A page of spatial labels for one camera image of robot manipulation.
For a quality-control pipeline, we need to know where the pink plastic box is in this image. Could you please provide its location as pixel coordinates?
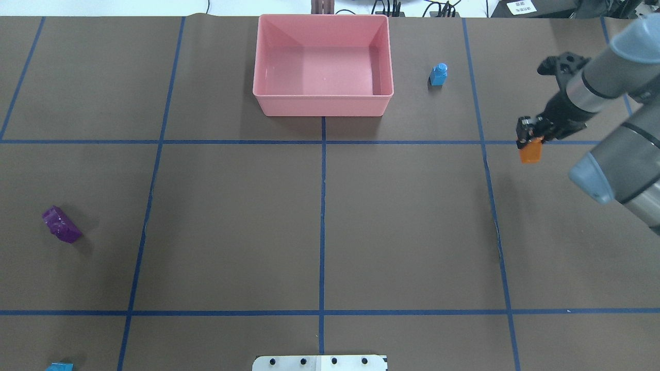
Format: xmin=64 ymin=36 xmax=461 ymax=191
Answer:
xmin=252 ymin=14 xmax=394 ymax=117

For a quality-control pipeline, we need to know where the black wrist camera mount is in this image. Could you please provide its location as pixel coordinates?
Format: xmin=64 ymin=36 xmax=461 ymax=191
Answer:
xmin=536 ymin=52 xmax=591 ymax=85

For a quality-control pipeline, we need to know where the orange sloped toy block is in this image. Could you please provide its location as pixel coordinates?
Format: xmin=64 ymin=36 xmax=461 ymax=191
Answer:
xmin=519 ymin=137 xmax=543 ymax=164

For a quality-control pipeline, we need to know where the small blue toy block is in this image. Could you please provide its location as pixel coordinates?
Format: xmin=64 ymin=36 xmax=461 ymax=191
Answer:
xmin=428 ymin=63 xmax=448 ymax=87

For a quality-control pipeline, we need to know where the purple toy block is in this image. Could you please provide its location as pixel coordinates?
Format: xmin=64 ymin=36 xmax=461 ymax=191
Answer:
xmin=42 ymin=205 xmax=83 ymax=244

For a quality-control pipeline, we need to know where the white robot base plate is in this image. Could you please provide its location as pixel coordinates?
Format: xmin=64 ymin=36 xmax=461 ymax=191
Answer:
xmin=252 ymin=355 xmax=389 ymax=370

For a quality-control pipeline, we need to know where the long blue toy block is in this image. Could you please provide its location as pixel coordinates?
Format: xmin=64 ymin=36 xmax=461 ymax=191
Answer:
xmin=45 ymin=362 xmax=75 ymax=371

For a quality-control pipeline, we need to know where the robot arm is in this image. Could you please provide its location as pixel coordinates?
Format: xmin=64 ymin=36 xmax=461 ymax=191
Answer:
xmin=515 ymin=13 xmax=659 ymax=234

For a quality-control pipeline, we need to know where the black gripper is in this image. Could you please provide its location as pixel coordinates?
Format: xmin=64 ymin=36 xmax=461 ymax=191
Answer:
xmin=517 ymin=92 xmax=587 ymax=145

